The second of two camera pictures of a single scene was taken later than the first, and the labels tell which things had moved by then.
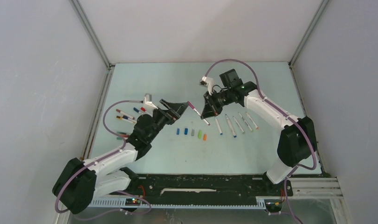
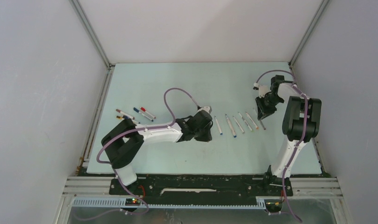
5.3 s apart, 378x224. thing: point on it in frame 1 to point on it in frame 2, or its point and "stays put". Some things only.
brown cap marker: x=125 y=114 stays put
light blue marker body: x=218 y=126 stays put
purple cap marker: x=194 y=108 to x=264 y=128
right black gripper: x=208 y=111 to x=264 y=112
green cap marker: x=249 y=126 stays put
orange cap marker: x=257 y=127 stays put
